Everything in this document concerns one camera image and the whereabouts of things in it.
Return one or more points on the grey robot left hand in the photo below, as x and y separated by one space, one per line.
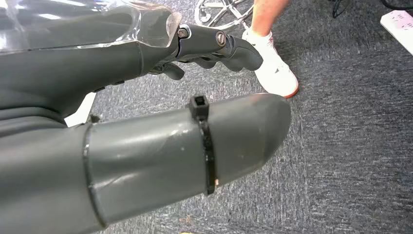
64 64

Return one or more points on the person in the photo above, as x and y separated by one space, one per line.
267 16

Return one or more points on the chrome chair base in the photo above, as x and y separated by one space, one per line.
222 14

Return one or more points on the white sneaker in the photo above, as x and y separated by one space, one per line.
274 68

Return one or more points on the white power strip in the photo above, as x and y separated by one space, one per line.
400 25

